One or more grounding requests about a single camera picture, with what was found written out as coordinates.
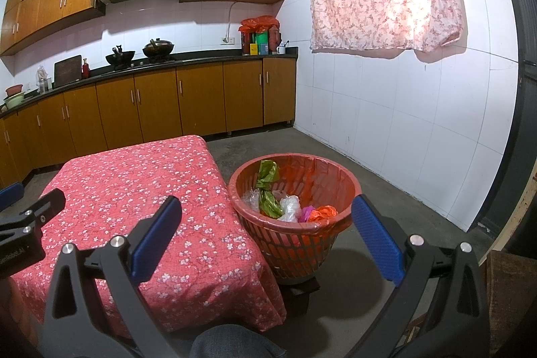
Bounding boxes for person's blue jeans leg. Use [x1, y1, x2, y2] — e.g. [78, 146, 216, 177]
[191, 324, 288, 358]

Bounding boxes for dark brown cutting board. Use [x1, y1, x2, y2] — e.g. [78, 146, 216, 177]
[54, 55, 83, 88]

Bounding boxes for small dark stool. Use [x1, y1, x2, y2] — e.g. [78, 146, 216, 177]
[289, 277, 325, 317]

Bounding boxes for wooden plank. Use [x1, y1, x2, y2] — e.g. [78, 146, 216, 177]
[494, 167, 537, 255]

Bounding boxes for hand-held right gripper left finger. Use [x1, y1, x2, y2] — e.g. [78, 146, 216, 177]
[42, 195, 184, 358]

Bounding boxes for red plastic basket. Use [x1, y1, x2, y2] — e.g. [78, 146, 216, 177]
[229, 152, 361, 286]

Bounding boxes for clear plastic bag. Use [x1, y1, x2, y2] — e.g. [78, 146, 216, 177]
[241, 190, 261, 213]

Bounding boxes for white plastic bag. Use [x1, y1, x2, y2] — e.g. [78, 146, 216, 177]
[279, 195, 302, 223]

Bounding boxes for black kitchen countertop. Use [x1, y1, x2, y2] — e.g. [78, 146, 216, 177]
[0, 47, 299, 119]

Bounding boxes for black wok with lid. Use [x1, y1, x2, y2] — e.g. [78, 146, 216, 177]
[143, 38, 175, 59]

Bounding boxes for olive green plastic bag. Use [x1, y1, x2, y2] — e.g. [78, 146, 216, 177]
[256, 159, 283, 218]

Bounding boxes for wooden base cabinet run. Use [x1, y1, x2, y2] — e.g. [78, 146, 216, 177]
[0, 57, 298, 188]

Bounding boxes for red bag covering jars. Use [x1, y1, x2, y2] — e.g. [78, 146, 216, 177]
[239, 15, 280, 34]

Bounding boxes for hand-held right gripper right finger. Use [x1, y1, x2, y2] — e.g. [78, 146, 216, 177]
[351, 194, 492, 358]

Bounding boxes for red plastic bag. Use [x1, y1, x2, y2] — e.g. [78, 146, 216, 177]
[310, 206, 339, 225]

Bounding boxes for gas stove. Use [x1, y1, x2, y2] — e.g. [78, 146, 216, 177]
[103, 55, 177, 70]

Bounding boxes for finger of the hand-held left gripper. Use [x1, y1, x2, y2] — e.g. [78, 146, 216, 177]
[0, 182, 25, 213]
[17, 189, 67, 236]

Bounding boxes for glass jar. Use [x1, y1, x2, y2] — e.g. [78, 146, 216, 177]
[36, 65, 53, 94]

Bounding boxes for red floral tablecloth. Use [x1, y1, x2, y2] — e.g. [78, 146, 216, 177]
[10, 135, 288, 338]

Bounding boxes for white power cable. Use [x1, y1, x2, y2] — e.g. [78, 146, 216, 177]
[226, 1, 241, 40]

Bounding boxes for wooden box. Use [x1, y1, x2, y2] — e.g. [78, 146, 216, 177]
[480, 249, 537, 358]

